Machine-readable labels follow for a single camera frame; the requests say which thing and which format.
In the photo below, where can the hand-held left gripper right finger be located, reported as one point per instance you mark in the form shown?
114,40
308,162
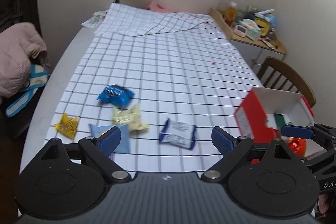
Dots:
221,138

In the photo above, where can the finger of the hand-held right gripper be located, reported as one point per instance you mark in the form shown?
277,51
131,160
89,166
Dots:
296,131

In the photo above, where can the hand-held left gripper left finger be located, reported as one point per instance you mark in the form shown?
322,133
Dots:
110,140

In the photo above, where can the light blue pastry packet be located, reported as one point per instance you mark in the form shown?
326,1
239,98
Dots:
98,132

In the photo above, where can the red chips bag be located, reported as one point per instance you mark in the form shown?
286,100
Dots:
296,146

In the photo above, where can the dark green snack packet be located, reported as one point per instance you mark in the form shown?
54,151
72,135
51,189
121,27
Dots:
279,121

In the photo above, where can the pale yellow snack packet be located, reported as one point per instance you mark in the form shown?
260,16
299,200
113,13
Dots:
128,116

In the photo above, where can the white and blue snack packet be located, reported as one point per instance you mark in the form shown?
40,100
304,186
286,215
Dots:
178,132

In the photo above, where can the yellow triangular snack packet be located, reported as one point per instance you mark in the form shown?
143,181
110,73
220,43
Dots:
67,125

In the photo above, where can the red cardboard box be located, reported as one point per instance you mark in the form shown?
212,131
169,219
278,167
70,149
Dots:
252,103

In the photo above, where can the person's right hand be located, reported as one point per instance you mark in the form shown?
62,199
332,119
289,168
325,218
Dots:
323,204

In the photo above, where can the brown wooden chair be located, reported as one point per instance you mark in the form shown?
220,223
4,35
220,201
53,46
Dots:
286,66

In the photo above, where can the white checked tablecloth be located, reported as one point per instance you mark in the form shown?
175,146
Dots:
170,69

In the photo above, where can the wooden corner cabinet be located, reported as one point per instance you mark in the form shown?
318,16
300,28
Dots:
246,50

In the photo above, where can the dark chair seat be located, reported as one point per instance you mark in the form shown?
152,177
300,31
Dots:
15,124

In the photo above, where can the white kitchen timer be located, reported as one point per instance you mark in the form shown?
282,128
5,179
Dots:
240,29

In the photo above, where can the yellow tissue case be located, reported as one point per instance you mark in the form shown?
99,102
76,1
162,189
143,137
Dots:
262,26

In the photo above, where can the white tissue box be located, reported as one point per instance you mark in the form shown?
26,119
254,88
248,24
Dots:
252,29

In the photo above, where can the plastic-wrapped item by lamp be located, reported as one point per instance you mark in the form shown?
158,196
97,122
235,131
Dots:
92,21

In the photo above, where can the white tube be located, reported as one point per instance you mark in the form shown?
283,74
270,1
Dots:
263,12

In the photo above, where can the orange drink bottle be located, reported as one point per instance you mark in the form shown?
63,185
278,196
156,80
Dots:
231,12

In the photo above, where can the pink padded jacket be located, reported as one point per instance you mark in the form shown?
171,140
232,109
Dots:
15,56

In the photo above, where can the pink cloth item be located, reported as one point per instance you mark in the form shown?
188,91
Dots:
155,6

